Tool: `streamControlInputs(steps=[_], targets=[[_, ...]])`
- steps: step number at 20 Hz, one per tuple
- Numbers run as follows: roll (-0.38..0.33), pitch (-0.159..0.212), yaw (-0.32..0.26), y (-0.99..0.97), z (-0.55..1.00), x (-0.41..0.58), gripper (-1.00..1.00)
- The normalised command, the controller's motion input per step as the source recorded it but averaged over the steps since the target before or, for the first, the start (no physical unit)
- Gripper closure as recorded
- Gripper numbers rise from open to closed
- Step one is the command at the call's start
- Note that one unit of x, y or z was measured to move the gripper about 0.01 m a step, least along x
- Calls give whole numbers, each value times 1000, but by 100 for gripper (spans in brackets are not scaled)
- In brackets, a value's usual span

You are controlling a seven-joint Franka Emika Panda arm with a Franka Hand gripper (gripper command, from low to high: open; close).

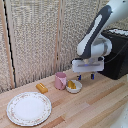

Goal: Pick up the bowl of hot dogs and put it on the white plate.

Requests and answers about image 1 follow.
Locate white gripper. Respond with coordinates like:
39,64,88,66
71,55,105,81

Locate white bowl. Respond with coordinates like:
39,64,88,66
65,79,83,94

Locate yellow hot dog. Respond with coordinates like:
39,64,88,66
67,80,77,90

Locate white plate with floral rim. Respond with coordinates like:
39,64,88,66
6,91,53,127

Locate pink mug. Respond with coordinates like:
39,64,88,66
54,71,68,91

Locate black box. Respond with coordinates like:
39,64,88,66
99,27,128,81

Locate thin black cable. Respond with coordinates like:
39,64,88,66
103,48,128,65

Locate wooden screen post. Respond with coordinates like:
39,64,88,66
55,0,66,73
0,0,16,90

